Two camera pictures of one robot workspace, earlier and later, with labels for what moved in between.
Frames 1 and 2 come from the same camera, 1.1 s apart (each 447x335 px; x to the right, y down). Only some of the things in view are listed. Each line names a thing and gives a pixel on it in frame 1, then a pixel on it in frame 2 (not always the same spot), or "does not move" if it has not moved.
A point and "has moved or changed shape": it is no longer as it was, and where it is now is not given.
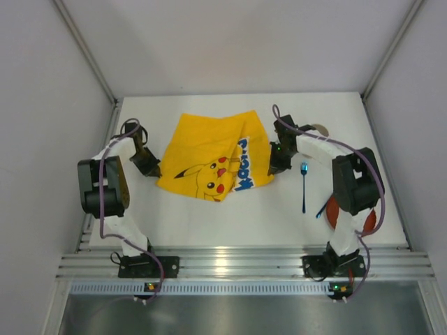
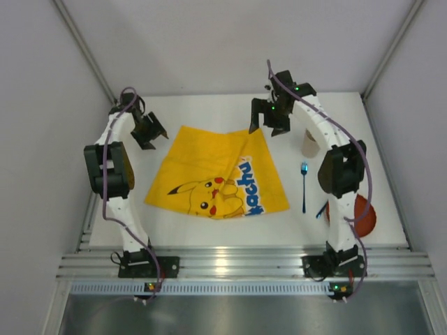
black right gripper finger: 285,165 to 281,129
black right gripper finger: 272,169 to 258,106
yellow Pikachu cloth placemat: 209,158 has moved or changed shape
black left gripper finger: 154,168 to 158,125
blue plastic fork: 304,169 does not move
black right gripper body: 279,161 to 271,114
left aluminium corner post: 66,15 does not move
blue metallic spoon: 318,216 does not move
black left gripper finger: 151,170 to 145,145
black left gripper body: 145,160 to 145,129
